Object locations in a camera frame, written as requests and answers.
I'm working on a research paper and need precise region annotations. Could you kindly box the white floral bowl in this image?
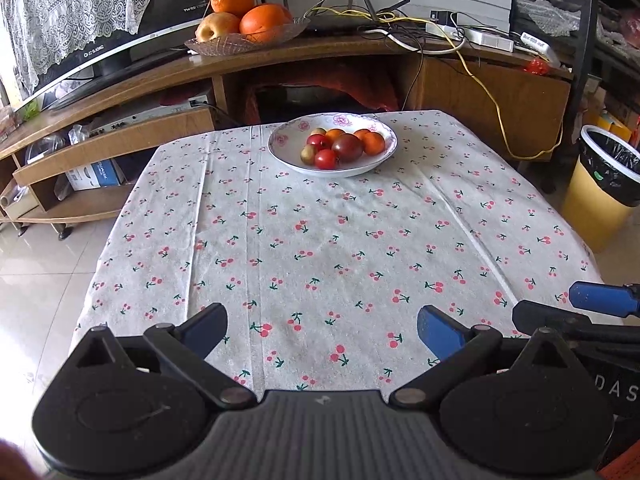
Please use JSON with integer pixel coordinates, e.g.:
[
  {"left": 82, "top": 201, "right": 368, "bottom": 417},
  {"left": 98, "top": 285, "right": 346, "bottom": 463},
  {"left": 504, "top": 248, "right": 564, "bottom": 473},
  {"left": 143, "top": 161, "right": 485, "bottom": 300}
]
[{"left": 268, "top": 113, "right": 398, "bottom": 177}]

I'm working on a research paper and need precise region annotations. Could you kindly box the wooden television stand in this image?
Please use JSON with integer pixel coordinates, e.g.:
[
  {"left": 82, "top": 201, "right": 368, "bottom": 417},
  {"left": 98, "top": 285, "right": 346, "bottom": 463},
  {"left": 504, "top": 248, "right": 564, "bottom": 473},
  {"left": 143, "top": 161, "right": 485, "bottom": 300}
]
[{"left": 0, "top": 35, "right": 576, "bottom": 238}]

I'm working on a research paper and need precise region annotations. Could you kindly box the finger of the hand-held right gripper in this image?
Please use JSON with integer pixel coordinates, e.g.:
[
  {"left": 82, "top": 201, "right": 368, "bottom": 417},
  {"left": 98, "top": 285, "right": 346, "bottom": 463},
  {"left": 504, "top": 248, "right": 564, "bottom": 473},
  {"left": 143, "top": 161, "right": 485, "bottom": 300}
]
[
  {"left": 512, "top": 300, "right": 640, "bottom": 347},
  {"left": 569, "top": 281, "right": 640, "bottom": 319}
]

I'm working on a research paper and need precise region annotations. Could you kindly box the blue and white box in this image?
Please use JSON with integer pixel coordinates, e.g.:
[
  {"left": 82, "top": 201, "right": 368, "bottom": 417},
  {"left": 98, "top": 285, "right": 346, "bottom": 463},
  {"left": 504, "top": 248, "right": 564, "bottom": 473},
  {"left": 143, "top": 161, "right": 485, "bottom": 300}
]
[{"left": 65, "top": 158, "right": 126, "bottom": 192}]

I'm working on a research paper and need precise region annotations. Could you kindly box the yellow apple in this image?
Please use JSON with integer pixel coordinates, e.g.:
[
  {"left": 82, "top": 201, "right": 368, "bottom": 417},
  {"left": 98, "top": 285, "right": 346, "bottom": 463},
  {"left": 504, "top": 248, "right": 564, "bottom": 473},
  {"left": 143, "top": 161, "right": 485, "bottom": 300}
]
[{"left": 195, "top": 12, "right": 241, "bottom": 42}]

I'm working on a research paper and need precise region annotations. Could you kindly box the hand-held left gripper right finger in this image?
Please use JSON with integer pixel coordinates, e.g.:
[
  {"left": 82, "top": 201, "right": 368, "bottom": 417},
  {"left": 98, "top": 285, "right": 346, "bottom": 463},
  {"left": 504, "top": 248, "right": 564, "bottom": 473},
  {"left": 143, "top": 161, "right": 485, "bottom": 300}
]
[{"left": 389, "top": 304, "right": 577, "bottom": 408}]

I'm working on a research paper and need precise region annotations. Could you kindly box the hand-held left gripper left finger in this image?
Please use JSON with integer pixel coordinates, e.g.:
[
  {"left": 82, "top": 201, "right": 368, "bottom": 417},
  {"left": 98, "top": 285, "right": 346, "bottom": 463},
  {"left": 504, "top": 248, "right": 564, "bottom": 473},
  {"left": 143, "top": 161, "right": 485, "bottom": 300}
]
[{"left": 69, "top": 303, "right": 257, "bottom": 408}]

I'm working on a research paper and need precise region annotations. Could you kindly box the cherry print tablecloth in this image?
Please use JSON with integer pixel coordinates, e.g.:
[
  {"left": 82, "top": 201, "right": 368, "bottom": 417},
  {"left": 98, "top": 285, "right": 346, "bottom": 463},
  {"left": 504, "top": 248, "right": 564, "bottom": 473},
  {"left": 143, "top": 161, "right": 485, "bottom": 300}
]
[{"left": 70, "top": 110, "right": 608, "bottom": 396}]

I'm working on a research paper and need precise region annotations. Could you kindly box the silver media player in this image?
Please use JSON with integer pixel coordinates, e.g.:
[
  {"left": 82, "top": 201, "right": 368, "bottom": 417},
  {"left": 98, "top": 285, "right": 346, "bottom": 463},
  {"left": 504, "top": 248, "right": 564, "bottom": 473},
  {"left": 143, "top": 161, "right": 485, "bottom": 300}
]
[{"left": 85, "top": 94, "right": 213, "bottom": 136}]

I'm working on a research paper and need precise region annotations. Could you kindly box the white cable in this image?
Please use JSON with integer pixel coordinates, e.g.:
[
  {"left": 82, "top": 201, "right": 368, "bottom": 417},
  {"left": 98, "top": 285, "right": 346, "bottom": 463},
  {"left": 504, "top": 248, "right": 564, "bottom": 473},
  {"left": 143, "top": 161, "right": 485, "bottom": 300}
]
[{"left": 360, "top": 27, "right": 466, "bottom": 53}]

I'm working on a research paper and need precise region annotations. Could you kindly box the clear plastic bag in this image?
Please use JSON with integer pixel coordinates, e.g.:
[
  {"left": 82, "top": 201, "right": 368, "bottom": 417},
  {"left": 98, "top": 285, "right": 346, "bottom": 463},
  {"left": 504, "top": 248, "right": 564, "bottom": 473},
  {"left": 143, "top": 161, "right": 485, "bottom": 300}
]
[{"left": 25, "top": 125, "right": 91, "bottom": 163}]

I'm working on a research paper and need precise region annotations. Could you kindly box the white labelled device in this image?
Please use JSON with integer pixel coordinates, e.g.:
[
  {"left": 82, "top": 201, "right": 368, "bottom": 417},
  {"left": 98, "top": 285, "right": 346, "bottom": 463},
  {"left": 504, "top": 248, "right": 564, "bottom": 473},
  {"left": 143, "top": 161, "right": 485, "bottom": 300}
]
[{"left": 520, "top": 31, "right": 562, "bottom": 68}]

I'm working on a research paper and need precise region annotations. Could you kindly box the dark purple tomato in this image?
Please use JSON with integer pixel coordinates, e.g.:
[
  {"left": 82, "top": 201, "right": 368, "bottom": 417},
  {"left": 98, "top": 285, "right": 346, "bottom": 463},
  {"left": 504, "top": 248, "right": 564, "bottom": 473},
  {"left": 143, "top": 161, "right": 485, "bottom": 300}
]
[{"left": 331, "top": 133, "right": 364, "bottom": 162}]

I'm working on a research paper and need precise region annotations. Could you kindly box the black shelf rack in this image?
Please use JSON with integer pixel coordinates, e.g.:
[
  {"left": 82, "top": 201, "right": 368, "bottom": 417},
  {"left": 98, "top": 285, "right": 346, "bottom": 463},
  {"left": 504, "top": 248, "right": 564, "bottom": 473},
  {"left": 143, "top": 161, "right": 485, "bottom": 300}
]
[{"left": 510, "top": 0, "right": 640, "bottom": 151}]

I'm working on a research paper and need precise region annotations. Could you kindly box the red cloth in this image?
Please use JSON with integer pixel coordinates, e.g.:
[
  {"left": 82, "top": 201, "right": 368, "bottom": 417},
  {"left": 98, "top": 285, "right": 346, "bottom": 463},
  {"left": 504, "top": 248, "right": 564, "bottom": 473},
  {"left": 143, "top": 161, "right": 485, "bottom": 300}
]
[{"left": 244, "top": 67, "right": 401, "bottom": 126}]

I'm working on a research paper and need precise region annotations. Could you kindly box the large orange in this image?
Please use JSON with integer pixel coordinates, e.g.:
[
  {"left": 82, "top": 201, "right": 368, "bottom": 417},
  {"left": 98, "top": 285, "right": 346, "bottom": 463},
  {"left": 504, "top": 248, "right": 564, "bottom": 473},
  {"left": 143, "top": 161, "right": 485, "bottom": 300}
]
[
  {"left": 239, "top": 3, "right": 293, "bottom": 43},
  {"left": 210, "top": 0, "right": 256, "bottom": 17}
]

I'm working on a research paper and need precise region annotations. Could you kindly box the black router with antennas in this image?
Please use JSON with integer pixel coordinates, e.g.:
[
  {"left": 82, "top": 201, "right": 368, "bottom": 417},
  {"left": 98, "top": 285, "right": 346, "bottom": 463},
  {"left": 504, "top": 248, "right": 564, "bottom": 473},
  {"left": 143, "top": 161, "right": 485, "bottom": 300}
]
[{"left": 252, "top": 0, "right": 411, "bottom": 36}]

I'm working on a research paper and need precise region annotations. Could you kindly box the white lace cloth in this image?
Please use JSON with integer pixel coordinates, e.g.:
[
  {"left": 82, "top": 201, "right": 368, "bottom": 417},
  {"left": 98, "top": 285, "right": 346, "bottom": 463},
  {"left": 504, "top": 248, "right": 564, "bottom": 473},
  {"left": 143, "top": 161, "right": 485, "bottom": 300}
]
[{"left": 0, "top": 0, "right": 161, "bottom": 96}]

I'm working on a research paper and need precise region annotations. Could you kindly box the yellow bin with black bag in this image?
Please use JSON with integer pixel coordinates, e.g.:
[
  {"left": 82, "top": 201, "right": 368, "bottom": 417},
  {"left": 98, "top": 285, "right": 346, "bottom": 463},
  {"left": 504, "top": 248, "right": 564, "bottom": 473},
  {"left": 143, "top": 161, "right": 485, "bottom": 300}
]
[{"left": 561, "top": 125, "right": 640, "bottom": 253}]

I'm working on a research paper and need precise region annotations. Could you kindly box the glass fruit dish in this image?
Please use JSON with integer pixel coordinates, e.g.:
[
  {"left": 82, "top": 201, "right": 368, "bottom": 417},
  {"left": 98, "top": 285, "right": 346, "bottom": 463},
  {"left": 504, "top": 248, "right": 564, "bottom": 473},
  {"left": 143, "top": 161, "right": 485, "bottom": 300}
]
[{"left": 185, "top": 16, "right": 311, "bottom": 56}]

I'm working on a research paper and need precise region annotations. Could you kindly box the yellow cable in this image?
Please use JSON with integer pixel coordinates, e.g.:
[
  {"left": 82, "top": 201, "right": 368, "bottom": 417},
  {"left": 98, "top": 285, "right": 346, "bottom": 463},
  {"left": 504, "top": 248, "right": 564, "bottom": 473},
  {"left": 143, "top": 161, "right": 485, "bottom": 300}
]
[{"left": 305, "top": 7, "right": 563, "bottom": 161}]

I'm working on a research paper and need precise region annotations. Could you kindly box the white power strip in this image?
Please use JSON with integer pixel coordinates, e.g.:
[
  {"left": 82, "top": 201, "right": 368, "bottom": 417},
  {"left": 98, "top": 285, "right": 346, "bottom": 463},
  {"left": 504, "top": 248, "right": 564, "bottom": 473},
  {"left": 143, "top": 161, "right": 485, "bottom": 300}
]
[{"left": 425, "top": 22, "right": 516, "bottom": 52}]

